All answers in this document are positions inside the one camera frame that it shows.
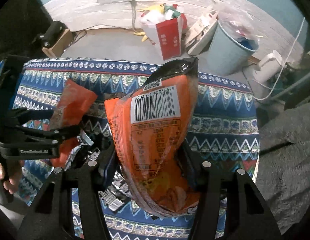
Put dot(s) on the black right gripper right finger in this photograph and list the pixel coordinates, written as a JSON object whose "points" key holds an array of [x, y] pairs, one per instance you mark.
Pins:
{"points": [[247, 213]]}

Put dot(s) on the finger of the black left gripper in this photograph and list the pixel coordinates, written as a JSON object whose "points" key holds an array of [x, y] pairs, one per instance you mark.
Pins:
{"points": [[20, 116], [60, 134]]}

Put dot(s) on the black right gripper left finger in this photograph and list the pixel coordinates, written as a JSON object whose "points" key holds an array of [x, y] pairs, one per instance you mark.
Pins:
{"points": [[50, 214]]}

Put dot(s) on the red-orange cracker snack bag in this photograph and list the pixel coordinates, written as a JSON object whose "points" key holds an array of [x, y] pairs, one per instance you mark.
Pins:
{"points": [[74, 102]]}

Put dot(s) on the orange black chip bag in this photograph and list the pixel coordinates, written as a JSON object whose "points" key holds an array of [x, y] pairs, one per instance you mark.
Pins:
{"points": [[148, 126]]}

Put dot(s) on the person's left hand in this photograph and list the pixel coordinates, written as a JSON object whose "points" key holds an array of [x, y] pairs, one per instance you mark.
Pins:
{"points": [[11, 175]]}

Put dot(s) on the patterned blue bed cover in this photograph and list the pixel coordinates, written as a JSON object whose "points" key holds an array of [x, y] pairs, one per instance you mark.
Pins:
{"points": [[223, 128]]}

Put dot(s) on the black silver snack packet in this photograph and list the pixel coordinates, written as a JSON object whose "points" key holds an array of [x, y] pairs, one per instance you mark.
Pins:
{"points": [[114, 191]]}

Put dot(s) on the yellow banana peel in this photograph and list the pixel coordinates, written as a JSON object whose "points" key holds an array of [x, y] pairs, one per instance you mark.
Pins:
{"points": [[142, 34]]}

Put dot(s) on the red white paper bag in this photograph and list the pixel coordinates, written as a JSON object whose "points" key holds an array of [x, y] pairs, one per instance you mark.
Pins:
{"points": [[163, 24]]}

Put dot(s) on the white electric kettle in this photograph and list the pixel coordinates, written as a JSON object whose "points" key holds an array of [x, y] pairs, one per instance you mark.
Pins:
{"points": [[268, 67]]}

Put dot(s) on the light blue trash bin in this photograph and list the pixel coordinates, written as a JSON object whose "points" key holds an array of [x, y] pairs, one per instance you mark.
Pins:
{"points": [[226, 55]]}

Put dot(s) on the white cardboard packaging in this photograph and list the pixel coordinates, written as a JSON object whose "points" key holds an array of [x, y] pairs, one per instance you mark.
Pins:
{"points": [[201, 32]]}

